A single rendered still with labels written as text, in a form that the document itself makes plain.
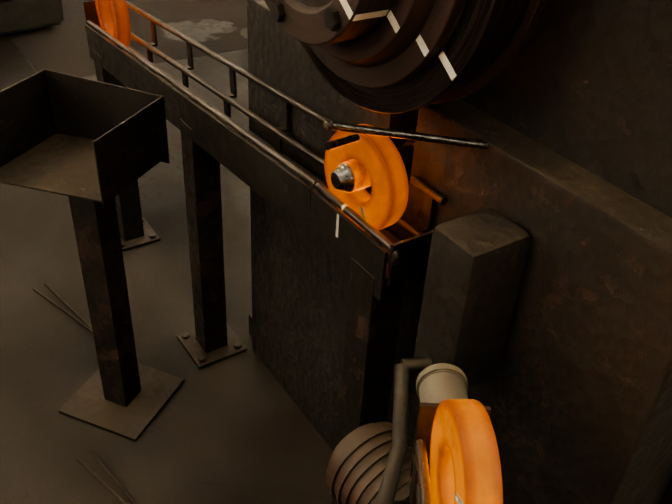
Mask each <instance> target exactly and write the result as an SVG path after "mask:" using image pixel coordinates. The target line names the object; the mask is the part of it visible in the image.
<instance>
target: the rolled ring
mask: <svg viewBox="0 0 672 504"><path fill-rule="evenodd" d="M95 5H96V11H97V15H98V19H99V23H100V27H101V28H102V29H103V30H105V31H106V32H108V33H109V34H110V35H112V36H113V37H115V38H116V39H117V40H119V41H120V42H122V43H123V44H125V45H126V46H127V47H128V46H129V44H130V38H131V25H130V17H129V11H128V6H127V2H126V0H95Z"/></svg>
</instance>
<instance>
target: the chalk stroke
mask: <svg viewBox="0 0 672 504"><path fill-rule="evenodd" d="M339 1H340V2H341V4H342V6H343V8H344V10H345V12H346V14H347V16H348V18H349V20H350V19H351V17H352V15H353V12H352V10H351V8H350V6H349V4H348V2H347V0H339ZM388 11H389V10H382V11H376V12H370V13H364V14H358V15H355V17H354V19H353V21H358V20H364V19H370V18H376V17H382V16H386V14H387V12H388ZM387 18H388V20H389V21H390V23H391V25H392V27H393V29H394V31H395V33H397V32H398V30H399V29H400V26H399V24H398V22H397V20H396V19H395V17H394V15H393V13H392V11H391V10H390V12H389V13H388V15H387ZM416 42H417V43H418V45H419V47H420V49H421V51H422V53H423V55H424V56H426V55H427V54H428V52H429V50H428V48H427V46H426V44H425V42H424V40H423V39H422V37H421V35H419V36H418V38H417V39H416ZM439 58H440V60H441V62H442V64H443V66H444V67H445V69H446V71H447V73H448V75H449V77H450V78H451V80H452V81H453V79H454V78H455V77H456V76H457V75H456V73H455V71H454V70H453V68H452V66H451V64H450V62H449V60H448V59H447V57H446V55H445V53H444V51H442V53H441V54H440V55H439Z"/></svg>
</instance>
